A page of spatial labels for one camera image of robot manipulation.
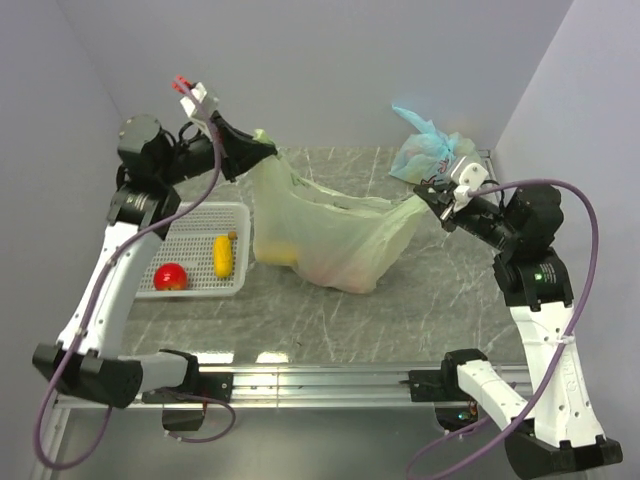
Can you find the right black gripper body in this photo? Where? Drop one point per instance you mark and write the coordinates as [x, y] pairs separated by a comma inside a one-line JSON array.
[[483, 218]]

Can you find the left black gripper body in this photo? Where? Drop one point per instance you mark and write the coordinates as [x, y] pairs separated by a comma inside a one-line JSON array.
[[192, 157]]

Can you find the light green plastic bag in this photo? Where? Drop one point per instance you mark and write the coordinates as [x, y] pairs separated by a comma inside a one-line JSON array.
[[343, 242]]

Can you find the yellow fake banana bunch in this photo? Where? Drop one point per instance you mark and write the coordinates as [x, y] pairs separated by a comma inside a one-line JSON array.
[[274, 253]]

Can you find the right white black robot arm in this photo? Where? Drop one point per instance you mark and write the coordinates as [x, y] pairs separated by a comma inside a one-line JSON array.
[[555, 431]]

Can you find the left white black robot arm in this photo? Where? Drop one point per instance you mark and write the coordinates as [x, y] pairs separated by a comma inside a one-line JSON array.
[[85, 361]]

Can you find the tied blue plastic bag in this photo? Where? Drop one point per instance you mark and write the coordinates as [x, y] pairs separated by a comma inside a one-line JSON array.
[[429, 154]]

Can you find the yellow fake lemon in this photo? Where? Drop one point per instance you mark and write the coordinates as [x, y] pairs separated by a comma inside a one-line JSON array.
[[223, 259]]

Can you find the red fake apple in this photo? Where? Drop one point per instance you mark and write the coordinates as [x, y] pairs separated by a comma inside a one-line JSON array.
[[170, 277]]

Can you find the white plastic basket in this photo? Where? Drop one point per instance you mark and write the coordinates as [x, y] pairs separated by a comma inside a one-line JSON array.
[[190, 245]]

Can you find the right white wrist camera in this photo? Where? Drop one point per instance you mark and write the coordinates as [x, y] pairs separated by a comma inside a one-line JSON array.
[[467, 174]]

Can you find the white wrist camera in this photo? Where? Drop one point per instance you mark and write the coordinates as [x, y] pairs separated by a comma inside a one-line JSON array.
[[198, 104], [467, 174]]

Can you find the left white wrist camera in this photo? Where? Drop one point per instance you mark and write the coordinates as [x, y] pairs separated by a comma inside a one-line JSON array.
[[198, 104]]

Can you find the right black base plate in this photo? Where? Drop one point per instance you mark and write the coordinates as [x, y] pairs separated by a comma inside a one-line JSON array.
[[427, 386]]

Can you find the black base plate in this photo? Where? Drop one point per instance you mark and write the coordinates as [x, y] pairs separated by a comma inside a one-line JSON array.
[[427, 386], [212, 385]]

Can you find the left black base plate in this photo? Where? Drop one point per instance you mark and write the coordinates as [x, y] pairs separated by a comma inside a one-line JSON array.
[[212, 385]]

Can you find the aluminium mounting rail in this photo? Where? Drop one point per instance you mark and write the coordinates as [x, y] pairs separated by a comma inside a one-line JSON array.
[[324, 386]]

